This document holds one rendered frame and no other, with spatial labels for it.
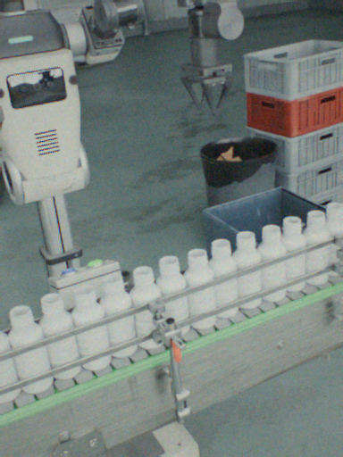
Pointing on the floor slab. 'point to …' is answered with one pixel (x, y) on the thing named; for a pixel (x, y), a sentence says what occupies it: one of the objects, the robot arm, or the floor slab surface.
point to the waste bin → (221, 173)
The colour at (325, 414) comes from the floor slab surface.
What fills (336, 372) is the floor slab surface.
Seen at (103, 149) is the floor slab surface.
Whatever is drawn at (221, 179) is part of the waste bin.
